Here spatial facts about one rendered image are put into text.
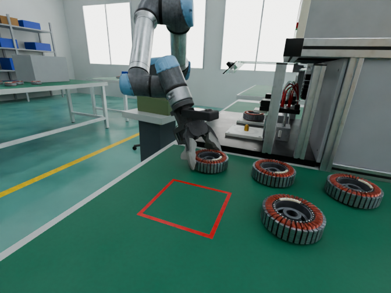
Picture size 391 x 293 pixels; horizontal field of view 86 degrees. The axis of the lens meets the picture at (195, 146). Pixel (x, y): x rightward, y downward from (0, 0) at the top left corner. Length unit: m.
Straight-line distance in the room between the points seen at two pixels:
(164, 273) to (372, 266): 0.32
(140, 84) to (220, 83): 5.11
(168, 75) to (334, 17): 0.51
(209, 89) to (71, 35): 4.99
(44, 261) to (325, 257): 0.44
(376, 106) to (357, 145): 0.11
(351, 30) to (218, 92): 5.17
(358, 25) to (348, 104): 0.23
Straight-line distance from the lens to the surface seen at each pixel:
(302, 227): 0.42
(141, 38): 0.91
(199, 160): 0.60
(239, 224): 0.44
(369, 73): 0.73
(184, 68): 1.31
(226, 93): 5.81
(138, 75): 0.79
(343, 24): 0.82
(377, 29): 0.83
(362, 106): 0.73
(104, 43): 7.71
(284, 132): 0.90
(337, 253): 0.46
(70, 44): 8.76
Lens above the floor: 1.03
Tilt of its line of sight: 21 degrees down
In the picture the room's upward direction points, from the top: 2 degrees clockwise
